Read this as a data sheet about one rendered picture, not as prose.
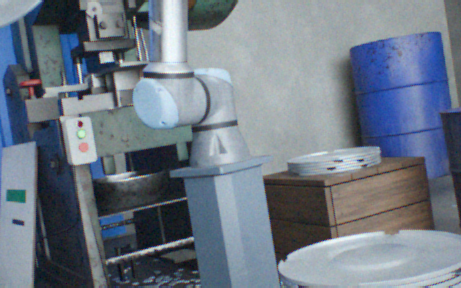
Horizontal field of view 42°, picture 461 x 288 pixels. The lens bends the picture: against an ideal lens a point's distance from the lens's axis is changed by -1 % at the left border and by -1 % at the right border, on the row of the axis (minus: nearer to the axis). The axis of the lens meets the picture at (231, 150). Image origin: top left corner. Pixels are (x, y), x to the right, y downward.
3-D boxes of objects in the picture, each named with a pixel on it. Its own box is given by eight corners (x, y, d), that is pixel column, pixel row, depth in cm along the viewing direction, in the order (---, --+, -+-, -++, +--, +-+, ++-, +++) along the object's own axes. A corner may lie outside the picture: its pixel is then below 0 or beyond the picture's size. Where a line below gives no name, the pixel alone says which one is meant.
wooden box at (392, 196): (441, 269, 182) (425, 156, 180) (342, 304, 165) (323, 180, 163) (356, 253, 217) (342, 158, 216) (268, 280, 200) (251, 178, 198)
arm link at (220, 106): (248, 118, 149) (239, 63, 149) (211, 124, 139) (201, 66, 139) (213, 123, 157) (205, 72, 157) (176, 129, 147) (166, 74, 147)
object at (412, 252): (481, 229, 97) (481, 225, 97) (468, 287, 71) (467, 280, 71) (312, 240, 110) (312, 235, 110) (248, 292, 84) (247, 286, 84)
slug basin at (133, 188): (191, 195, 212) (187, 167, 212) (99, 215, 195) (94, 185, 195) (153, 192, 242) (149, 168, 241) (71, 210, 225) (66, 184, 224)
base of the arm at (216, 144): (263, 155, 149) (257, 116, 149) (220, 166, 139) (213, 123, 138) (220, 159, 160) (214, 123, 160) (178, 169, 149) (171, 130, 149)
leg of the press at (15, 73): (120, 322, 182) (69, 26, 177) (84, 333, 176) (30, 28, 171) (47, 277, 261) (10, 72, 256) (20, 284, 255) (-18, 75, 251)
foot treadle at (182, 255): (206, 268, 185) (203, 252, 185) (177, 277, 180) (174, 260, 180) (135, 248, 236) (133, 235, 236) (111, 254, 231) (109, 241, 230)
